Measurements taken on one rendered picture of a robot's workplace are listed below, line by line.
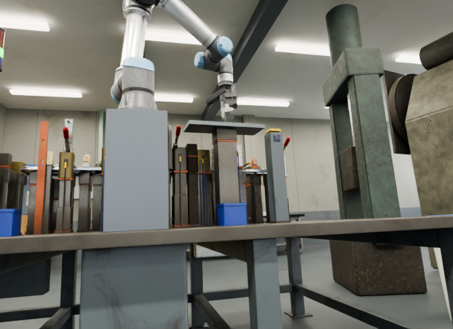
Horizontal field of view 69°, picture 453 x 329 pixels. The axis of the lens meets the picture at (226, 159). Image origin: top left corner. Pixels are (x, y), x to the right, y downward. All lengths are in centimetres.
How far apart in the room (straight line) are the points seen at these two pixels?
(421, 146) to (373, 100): 155
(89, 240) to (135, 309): 25
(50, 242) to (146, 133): 43
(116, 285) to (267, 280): 45
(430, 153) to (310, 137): 451
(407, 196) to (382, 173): 691
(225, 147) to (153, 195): 54
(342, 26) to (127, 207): 357
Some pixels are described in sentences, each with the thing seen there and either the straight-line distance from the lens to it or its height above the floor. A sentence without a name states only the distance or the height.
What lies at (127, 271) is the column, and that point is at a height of 59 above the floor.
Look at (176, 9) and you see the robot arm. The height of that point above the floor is 159.
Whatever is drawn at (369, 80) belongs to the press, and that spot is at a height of 205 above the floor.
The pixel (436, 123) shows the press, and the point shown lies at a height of 182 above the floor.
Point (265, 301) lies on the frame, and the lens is 108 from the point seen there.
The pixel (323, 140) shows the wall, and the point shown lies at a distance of 909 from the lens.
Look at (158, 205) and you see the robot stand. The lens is 109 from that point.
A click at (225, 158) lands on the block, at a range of 150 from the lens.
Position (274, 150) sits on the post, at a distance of 161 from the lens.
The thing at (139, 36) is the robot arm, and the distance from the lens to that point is 151.
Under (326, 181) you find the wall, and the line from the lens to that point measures 889.
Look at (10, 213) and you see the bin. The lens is 132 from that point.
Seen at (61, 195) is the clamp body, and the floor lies 86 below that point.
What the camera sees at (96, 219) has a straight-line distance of 175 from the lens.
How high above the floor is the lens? 71
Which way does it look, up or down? 11 degrees up
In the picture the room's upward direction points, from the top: 3 degrees counter-clockwise
